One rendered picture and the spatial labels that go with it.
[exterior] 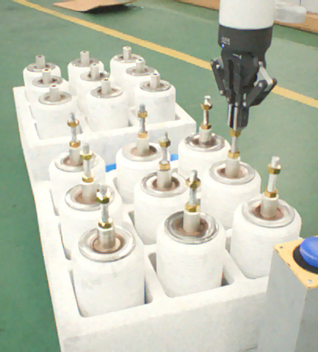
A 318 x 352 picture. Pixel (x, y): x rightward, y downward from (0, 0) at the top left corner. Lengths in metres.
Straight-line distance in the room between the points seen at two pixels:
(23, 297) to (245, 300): 0.44
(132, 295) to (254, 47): 0.37
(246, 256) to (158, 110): 0.53
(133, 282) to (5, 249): 0.49
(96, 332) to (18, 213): 0.60
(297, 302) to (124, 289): 0.22
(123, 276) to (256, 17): 0.38
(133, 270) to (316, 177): 0.80
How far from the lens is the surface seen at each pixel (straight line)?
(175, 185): 0.76
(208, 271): 0.67
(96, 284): 0.63
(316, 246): 0.54
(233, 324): 0.71
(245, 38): 0.68
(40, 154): 1.08
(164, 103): 1.14
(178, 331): 0.68
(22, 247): 1.08
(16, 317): 0.93
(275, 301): 0.58
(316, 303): 0.53
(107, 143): 1.10
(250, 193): 0.78
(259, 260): 0.71
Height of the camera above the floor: 0.65
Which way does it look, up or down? 30 degrees down
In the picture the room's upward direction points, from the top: straight up
